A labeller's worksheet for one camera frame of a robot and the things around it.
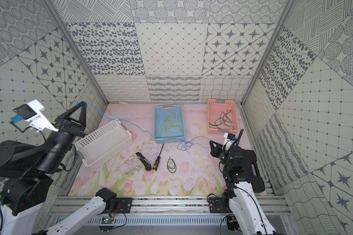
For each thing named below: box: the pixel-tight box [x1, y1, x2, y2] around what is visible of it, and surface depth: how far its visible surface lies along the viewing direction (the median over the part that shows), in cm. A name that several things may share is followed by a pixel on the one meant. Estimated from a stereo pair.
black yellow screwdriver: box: [152, 143, 165, 172], surface depth 89 cm
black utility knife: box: [135, 151, 152, 171], surface depth 90 cm
